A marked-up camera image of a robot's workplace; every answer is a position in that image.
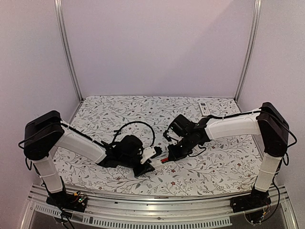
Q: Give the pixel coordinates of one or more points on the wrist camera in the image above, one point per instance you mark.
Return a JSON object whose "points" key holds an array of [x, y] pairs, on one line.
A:
{"points": [[168, 137], [150, 153]]}

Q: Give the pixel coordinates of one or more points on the right aluminium frame post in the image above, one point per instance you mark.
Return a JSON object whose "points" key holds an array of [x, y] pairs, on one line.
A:
{"points": [[249, 50]]}

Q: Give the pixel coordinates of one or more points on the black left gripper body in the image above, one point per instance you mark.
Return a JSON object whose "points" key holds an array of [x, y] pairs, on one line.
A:
{"points": [[126, 161]]}

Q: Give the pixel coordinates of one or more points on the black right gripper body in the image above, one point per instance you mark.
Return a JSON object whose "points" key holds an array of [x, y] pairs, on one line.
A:
{"points": [[188, 145]]}

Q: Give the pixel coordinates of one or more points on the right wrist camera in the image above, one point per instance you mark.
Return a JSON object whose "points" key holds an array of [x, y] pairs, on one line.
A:
{"points": [[168, 137]]}

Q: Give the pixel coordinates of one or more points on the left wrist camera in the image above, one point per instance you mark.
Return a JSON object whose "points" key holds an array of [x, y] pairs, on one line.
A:
{"points": [[150, 153]]}

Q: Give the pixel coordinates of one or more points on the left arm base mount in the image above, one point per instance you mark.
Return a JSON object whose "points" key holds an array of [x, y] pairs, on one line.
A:
{"points": [[63, 200]]}

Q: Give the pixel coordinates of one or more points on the white air conditioner remote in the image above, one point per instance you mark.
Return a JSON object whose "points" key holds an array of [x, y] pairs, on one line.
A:
{"points": [[204, 109]]}

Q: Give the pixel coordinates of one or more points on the left aluminium frame post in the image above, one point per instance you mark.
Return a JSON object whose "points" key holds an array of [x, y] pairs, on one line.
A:
{"points": [[66, 48]]}

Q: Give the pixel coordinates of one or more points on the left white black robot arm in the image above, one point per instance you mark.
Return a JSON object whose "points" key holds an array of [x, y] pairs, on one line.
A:
{"points": [[49, 131]]}

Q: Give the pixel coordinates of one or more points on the aluminium frame post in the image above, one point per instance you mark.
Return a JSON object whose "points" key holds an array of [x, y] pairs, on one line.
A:
{"points": [[249, 50], [66, 48]]}

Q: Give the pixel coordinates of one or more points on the long white remote control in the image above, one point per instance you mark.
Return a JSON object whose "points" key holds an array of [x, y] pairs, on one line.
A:
{"points": [[156, 163]]}

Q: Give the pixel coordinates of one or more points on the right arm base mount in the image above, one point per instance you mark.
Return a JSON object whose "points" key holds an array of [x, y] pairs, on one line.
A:
{"points": [[256, 199]]}

